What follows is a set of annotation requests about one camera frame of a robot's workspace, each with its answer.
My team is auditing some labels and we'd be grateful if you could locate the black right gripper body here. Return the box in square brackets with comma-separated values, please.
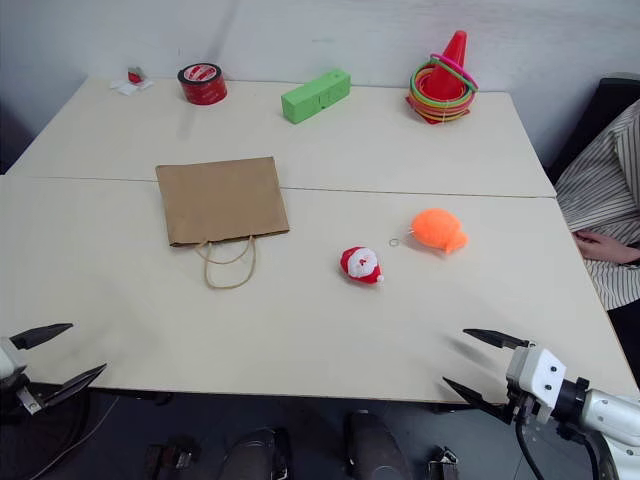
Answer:
[504, 375, 550, 427]

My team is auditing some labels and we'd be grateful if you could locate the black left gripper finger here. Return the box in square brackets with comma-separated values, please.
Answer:
[17, 362, 109, 415]
[9, 323, 74, 351]

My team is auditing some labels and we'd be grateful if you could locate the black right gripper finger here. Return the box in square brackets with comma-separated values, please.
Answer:
[462, 328, 531, 350]
[441, 376, 517, 426]

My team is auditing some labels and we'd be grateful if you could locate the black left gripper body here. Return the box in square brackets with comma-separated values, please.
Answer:
[0, 370, 32, 419]

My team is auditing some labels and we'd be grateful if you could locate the bystander bare hand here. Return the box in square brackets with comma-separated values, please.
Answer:
[574, 230, 640, 265]

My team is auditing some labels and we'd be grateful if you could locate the dark rounded shape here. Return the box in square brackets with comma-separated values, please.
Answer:
[343, 409, 414, 480]
[225, 426, 294, 480]

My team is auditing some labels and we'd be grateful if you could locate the orange plush toy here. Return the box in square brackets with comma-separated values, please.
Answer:
[410, 208, 470, 255]

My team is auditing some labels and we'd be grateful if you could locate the red santa plush toy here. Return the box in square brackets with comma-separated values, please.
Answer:
[340, 245, 385, 287]

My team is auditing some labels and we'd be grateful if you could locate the person in striped shirt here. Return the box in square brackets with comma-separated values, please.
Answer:
[554, 97, 640, 311]

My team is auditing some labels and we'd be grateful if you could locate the black chair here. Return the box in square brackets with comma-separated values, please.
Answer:
[544, 72, 640, 182]

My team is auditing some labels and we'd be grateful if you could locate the red plastic cone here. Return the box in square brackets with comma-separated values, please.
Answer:
[405, 30, 472, 126]

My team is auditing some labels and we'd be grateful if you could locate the red adhesive tape roll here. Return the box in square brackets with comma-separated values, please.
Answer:
[176, 63, 229, 106]

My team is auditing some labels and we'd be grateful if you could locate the green rectangular box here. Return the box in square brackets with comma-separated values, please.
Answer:
[280, 70, 352, 125]

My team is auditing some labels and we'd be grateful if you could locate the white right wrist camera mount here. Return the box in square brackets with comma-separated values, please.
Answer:
[505, 345, 568, 424]

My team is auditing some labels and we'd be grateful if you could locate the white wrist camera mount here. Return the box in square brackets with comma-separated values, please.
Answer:
[505, 345, 568, 424]
[0, 337, 28, 384]

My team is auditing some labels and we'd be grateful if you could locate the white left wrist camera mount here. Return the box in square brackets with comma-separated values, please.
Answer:
[0, 337, 28, 384]

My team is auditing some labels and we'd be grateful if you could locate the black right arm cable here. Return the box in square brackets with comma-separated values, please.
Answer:
[514, 420, 601, 480]

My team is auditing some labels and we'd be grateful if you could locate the thin cable on floor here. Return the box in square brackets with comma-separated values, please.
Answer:
[27, 394, 122, 480]

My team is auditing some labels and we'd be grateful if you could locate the brown paper bag with handles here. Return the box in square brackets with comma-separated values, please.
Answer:
[155, 156, 291, 290]

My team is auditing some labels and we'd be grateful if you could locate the orange plastic toss ring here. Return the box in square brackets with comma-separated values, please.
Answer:
[409, 79, 474, 118]

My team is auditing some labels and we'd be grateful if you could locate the yellow plastic toss ring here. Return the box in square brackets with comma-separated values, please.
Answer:
[409, 73, 474, 112]

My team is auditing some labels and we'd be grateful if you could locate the pink plastic toss ring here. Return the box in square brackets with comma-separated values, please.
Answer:
[430, 52, 480, 92]

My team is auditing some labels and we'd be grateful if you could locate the green plastic toss ring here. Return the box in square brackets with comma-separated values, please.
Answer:
[409, 62, 474, 105]

